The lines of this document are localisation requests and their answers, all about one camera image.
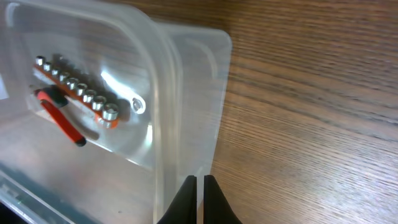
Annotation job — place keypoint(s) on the clear plastic container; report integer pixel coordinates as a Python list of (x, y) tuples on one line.
[(168, 81)]

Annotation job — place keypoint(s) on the orange socket bit rail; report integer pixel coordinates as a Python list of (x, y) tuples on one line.
[(91, 103)]

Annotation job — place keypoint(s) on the red handled pliers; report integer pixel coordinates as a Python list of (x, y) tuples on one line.
[(53, 101)]

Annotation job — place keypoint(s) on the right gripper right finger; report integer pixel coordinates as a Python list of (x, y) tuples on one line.
[(216, 209)]

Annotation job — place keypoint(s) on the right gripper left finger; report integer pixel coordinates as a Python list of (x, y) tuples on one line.
[(183, 208)]

